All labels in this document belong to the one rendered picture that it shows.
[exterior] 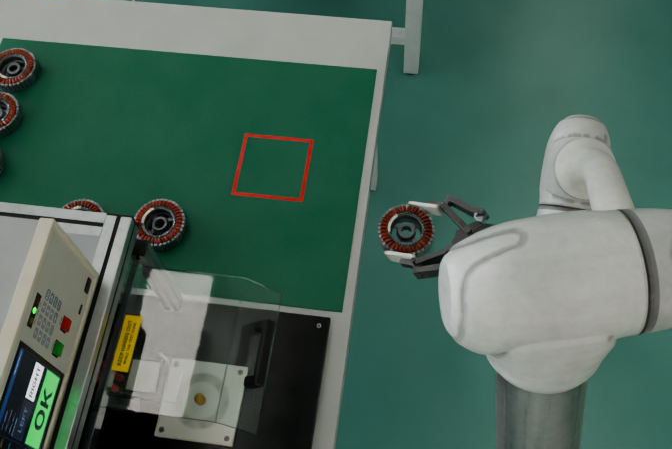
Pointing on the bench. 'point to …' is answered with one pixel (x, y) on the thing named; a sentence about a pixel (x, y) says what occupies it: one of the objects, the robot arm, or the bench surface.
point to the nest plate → (194, 431)
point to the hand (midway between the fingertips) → (407, 231)
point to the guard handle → (261, 354)
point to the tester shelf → (114, 256)
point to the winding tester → (66, 257)
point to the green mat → (202, 155)
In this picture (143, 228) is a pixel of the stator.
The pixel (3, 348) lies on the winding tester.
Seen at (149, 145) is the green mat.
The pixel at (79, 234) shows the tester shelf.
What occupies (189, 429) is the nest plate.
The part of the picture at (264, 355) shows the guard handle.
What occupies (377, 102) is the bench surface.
